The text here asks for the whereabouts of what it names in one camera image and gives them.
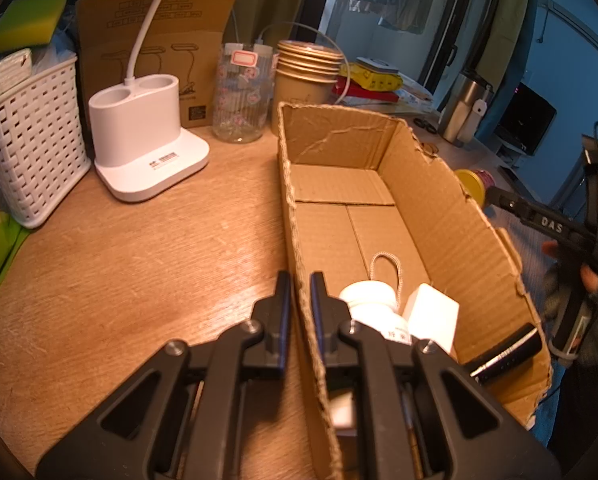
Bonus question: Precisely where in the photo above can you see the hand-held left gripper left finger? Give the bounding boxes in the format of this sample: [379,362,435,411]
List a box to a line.
[35,270,292,480]

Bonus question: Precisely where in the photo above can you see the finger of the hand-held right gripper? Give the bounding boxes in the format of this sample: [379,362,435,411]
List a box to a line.
[484,186,532,225]

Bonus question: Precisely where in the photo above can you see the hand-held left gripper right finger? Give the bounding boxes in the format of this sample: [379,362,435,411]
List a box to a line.
[310,271,562,480]

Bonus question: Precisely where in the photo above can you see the pink can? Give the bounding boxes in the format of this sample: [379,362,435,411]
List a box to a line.
[454,168,500,207]

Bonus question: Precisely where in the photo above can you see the white pill bottle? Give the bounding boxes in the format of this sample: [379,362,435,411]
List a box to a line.
[339,280,412,347]

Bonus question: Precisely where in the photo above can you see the cardboard box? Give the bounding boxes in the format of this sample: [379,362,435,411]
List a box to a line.
[277,102,552,480]

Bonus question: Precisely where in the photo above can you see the white square power adapter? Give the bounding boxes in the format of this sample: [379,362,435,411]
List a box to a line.
[404,283,460,354]

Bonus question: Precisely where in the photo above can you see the black flashlight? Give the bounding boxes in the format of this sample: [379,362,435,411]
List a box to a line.
[466,323,545,386]

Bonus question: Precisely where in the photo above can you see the white computer desk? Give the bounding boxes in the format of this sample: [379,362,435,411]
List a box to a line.
[493,135,536,172]

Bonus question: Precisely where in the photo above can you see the black television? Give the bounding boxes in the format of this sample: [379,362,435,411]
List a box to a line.
[498,82,558,157]

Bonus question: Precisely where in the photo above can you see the steel tumbler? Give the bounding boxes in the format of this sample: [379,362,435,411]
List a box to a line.
[437,71,495,144]

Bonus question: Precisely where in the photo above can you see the wet wipes packet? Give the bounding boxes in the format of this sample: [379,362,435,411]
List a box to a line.
[396,80,434,111]

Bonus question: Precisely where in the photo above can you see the yellow box with white device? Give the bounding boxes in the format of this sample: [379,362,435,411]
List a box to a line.
[351,62,412,92]

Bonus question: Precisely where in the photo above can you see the red book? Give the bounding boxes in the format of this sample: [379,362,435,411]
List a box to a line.
[331,81,400,104]

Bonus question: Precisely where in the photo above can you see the white air conditioner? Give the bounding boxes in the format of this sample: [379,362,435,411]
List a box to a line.
[549,2,598,66]

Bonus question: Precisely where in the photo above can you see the printed glass jar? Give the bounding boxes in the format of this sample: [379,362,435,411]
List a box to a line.
[212,43,276,144]

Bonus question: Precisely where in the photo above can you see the stack of brown paper cups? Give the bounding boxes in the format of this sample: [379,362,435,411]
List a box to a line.
[271,38,346,137]

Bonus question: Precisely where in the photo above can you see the white desk lamp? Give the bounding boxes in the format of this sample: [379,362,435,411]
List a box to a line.
[88,0,212,205]

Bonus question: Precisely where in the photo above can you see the brown lamp packaging box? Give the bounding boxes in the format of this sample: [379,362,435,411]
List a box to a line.
[75,0,240,129]

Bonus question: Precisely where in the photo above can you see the white plastic basket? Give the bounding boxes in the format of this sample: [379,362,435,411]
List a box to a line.
[0,52,92,229]

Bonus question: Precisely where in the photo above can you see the clear plastic bags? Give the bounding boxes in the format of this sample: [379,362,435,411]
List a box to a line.
[31,24,78,69]

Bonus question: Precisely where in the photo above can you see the green yellow sponge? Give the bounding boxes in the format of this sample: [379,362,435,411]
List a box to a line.
[0,0,70,59]

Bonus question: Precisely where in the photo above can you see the black sliding door frame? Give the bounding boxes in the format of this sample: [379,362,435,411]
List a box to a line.
[418,0,480,111]

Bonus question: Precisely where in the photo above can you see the white wireless charger pad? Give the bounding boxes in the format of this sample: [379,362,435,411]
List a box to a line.
[355,57,396,74]

